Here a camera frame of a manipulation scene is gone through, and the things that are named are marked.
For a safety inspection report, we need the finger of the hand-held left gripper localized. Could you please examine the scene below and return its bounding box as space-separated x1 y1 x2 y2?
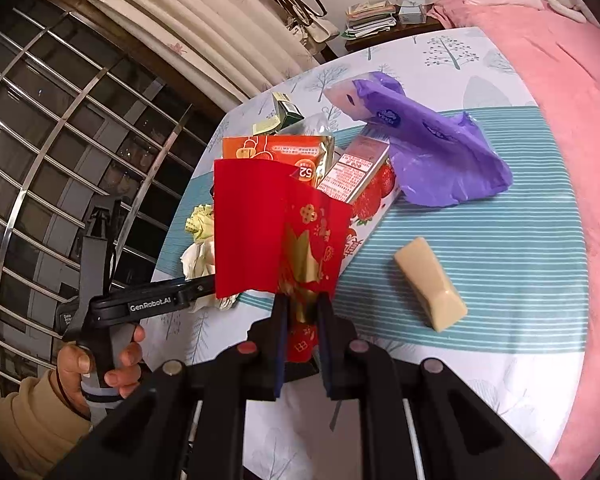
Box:
180 275 216 307

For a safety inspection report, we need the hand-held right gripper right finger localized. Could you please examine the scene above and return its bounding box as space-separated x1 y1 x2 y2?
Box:
316 292 561 480

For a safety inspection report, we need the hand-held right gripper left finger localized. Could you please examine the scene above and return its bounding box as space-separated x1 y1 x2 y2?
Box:
45 292 291 480

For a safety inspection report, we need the red gold-printed envelope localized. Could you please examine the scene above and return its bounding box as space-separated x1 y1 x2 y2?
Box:
214 157 352 363

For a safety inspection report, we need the person's left forearm beige sleeve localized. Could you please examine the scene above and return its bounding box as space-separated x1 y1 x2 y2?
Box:
0 370 93 480

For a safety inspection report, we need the person's left hand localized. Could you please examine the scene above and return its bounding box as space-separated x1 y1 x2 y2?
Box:
57 326 148 411

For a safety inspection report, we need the white crumpled tissue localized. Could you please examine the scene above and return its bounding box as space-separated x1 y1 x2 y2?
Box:
180 237 238 313

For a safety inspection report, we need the yellow crumpled wrapper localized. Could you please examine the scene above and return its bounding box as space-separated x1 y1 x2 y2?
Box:
185 203 216 242

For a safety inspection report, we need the beige wrapped candy bar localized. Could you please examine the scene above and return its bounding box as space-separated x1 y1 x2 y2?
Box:
393 236 468 333

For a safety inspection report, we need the orange snack packet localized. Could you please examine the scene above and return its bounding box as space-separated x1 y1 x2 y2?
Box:
222 115 336 192

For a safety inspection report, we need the yellow folded paper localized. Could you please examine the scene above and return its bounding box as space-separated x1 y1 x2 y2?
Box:
252 117 281 137

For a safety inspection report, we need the metal window grille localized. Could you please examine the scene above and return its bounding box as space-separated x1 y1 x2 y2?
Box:
0 7 216 401

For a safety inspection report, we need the strawberry print milk carton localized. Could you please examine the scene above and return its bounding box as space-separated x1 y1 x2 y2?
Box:
316 127 398 281

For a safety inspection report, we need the tree print bed sheet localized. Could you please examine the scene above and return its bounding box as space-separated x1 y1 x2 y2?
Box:
150 25 588 480

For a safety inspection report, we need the small green box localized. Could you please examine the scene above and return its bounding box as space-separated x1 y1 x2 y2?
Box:
271 91 305 131

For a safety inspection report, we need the purple tissue pack wrapper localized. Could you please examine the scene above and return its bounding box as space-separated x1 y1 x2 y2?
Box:
322 71 513 208

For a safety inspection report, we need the cream floral curtain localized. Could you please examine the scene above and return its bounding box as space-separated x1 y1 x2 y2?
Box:
60 0 321 106

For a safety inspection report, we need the beige handbag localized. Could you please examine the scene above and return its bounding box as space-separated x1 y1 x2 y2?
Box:
242 0 341 53

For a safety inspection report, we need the dark wooden nightstand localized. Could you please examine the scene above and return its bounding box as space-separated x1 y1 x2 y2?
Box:
345 15 443 53

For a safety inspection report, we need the stack of papers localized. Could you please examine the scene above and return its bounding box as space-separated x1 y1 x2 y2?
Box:
340 0 398 41

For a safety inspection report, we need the clear plastic container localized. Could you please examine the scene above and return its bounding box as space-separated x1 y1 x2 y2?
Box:
395 0 433 28

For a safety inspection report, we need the pink blanket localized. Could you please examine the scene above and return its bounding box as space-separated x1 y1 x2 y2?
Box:
427 0 600 480

